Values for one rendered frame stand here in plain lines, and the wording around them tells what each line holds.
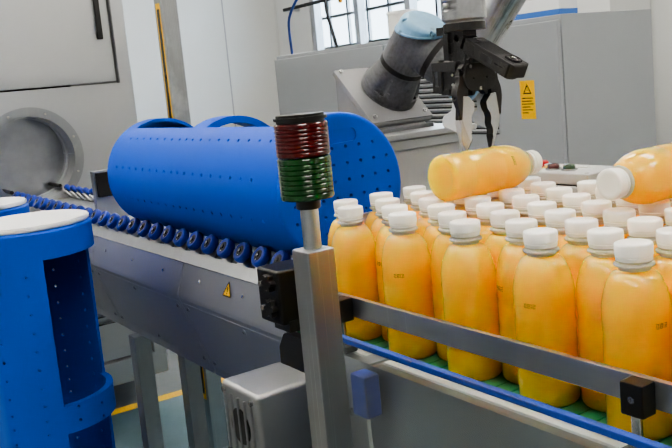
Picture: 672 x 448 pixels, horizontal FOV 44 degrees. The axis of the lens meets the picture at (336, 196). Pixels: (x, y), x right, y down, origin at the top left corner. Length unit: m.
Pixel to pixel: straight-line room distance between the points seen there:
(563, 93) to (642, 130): 0.46
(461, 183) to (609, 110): 2.14
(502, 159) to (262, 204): 0.47
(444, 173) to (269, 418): 0.44
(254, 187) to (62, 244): 0.58
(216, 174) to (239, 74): 5.58
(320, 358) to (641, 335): 0.36
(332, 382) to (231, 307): 0.75
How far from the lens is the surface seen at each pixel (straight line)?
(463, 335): 1.06
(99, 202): 2.70
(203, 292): 1.87
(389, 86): 2.11
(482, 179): 1.27
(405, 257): 1.15
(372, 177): 1.60
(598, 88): 3.30
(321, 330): 1.00
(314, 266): 0.98
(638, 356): 0.91
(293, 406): 1.27
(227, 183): 1.66
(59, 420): 2.06
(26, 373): 2.03
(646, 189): 1.10
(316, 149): 0.96
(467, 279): 1.06
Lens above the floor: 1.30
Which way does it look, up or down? 8 degrees down
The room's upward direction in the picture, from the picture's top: 5 degrees counter-clockwise
